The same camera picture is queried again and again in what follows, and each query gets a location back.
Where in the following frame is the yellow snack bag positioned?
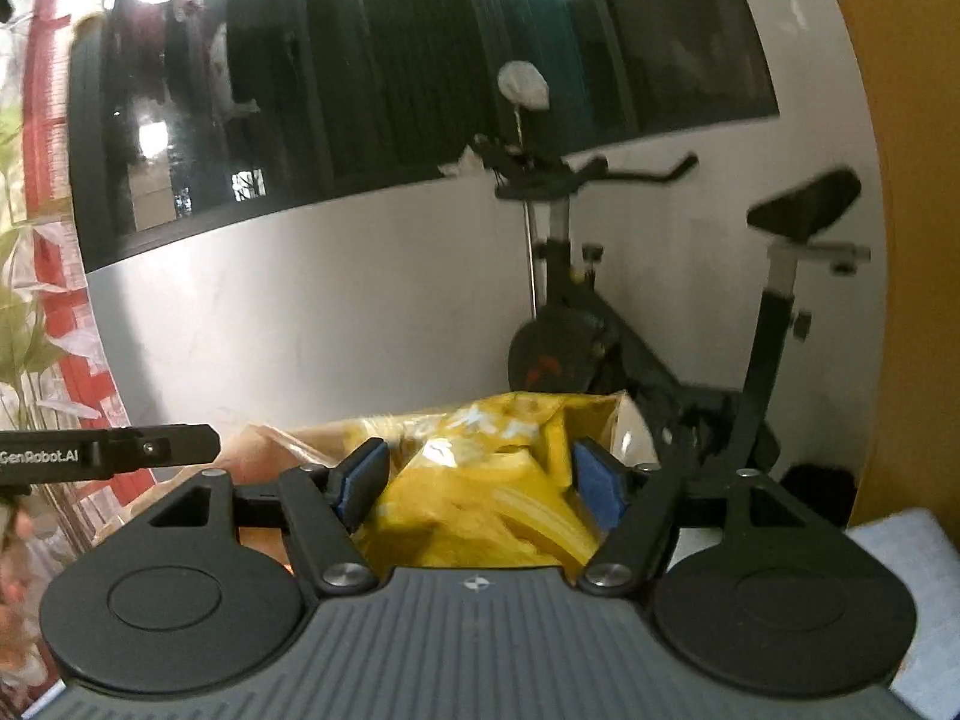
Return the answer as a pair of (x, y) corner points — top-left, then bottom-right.
(352, 390), (625, 587)

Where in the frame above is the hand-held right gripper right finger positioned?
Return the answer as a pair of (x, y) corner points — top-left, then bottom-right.
(571, 427), (796, 590)

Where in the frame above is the white crumpled cloth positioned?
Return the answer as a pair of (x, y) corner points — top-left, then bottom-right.
(439, 148), (490, 178)

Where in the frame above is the thin metal pole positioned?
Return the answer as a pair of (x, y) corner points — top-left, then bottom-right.
(514, 101), (538, 316)

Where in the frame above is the person's left hand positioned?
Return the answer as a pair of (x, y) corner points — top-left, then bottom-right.
(0, 499), (46, 608)

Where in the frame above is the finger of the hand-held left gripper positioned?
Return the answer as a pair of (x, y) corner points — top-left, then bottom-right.
(0, 424), (223, 487)

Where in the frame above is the dark glass window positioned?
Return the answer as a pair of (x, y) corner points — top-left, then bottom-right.
(67, 0), (781, 275)

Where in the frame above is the black exercise bike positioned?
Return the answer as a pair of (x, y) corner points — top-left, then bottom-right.
(472, 154), (871, 527)

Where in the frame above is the orange wooden cabinet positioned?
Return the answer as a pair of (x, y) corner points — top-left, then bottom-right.
(814, 0), (960, 527)

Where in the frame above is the white plastic bag on pole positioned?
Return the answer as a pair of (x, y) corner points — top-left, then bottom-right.
(497, 60), (551, 110)

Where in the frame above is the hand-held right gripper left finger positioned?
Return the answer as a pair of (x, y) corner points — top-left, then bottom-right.
(146, 439), (391, 595)

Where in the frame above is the floral leaf print curtain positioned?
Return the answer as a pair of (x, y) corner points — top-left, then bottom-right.
(0, 0), (160, 691)

